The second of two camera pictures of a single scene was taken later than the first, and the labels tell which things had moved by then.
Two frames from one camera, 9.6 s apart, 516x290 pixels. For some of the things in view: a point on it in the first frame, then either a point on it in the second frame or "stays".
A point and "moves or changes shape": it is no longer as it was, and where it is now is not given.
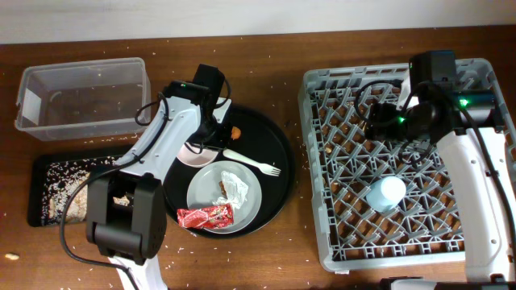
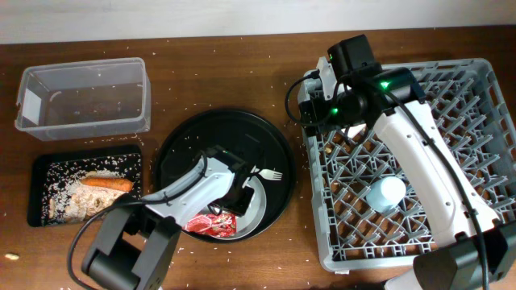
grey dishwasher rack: [380, 201] stays
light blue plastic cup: [385, 194] stays
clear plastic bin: [82, 98] stays
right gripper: [380, 118] to [321, 107]
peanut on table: [11, 256] stays
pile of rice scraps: [65, 188] stays
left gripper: [224, 140] to [242, 206]
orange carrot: [235, 133] moves or changes shape
